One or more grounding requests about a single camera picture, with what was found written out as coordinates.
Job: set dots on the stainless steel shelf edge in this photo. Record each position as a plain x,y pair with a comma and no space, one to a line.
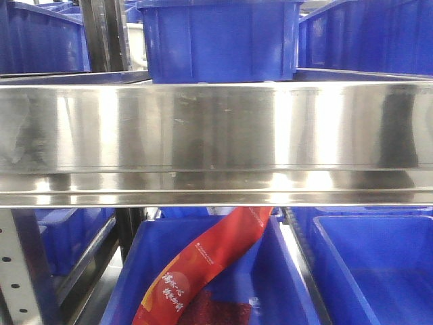
319,143

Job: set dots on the blue bin upper centre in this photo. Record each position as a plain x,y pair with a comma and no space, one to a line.
220,41

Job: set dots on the blue bin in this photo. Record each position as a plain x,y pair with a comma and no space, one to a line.
264,277
220,41
370,36
66,234
371,266
36,40

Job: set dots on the blue bin lower centre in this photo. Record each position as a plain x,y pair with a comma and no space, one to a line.
264,277

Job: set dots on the red printed snack package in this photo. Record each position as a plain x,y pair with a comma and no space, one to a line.
203,259

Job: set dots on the blue bin lower left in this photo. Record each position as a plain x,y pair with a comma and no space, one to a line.
66,234

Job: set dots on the blue bin lower right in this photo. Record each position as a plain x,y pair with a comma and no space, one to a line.
371,266

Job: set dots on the blue bin upper left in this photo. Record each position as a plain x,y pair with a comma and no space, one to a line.
36,40

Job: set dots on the blue bin upper right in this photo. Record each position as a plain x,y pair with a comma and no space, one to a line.
370,36

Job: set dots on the perforated steel shelf post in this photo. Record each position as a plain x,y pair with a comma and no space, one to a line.
19,238

